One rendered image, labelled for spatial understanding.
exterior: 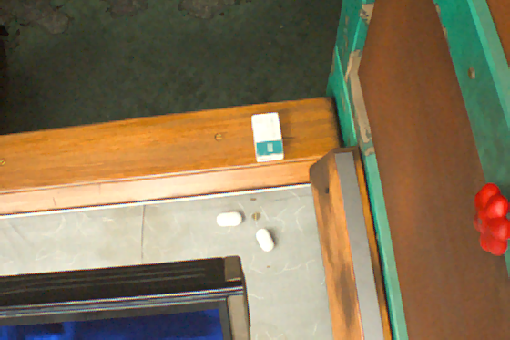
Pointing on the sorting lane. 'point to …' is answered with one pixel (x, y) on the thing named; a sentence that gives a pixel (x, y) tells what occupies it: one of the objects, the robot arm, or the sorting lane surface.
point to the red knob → (492, 219)
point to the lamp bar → (129, 303)
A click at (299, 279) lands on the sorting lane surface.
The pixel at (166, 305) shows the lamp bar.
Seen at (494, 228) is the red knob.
